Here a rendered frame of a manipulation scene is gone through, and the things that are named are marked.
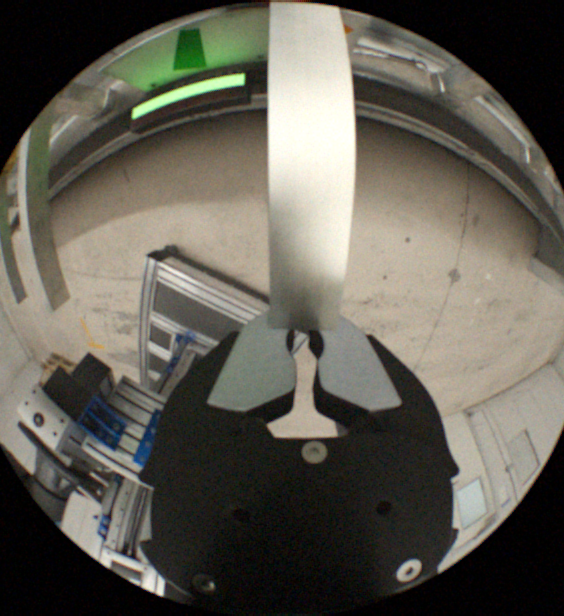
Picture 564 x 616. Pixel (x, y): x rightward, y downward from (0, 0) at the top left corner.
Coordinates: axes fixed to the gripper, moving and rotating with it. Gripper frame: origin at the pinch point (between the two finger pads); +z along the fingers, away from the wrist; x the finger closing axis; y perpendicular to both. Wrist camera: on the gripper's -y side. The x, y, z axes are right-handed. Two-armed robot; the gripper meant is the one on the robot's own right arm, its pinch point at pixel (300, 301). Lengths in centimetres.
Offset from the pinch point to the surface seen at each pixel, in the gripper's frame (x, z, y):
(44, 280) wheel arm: -23.5, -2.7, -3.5
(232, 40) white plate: -6.3, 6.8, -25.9
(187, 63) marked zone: -12.1, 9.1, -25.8
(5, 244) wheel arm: -48.5, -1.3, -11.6
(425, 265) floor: 78, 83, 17
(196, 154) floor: -44, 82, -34
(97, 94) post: -27.3, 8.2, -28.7
